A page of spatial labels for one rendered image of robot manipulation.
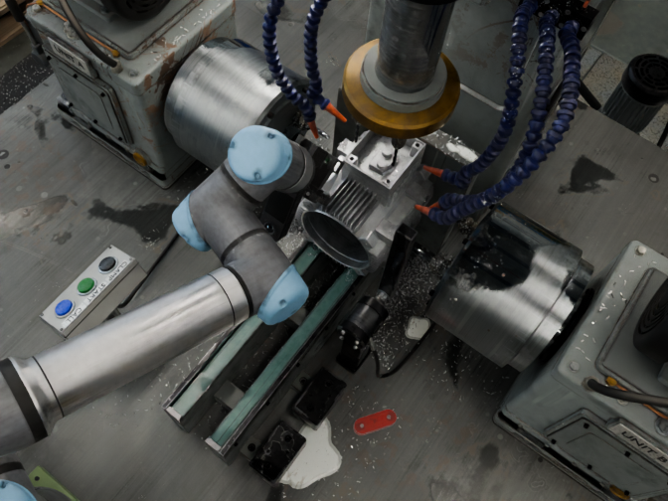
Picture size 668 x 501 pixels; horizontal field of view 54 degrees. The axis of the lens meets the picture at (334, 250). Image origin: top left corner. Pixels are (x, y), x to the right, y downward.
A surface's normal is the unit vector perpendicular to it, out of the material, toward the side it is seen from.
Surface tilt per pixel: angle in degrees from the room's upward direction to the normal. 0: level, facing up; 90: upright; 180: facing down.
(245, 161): 30
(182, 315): 21
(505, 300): 39
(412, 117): 0
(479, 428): 0
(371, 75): 0
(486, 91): 90
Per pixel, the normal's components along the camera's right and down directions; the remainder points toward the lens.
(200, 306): 0.40, -0.32
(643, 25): 0.06, -0.44
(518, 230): 0.22, -0.62
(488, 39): -0.59, 0.71
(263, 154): -0.25, -0.02
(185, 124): -0.51, 0.47
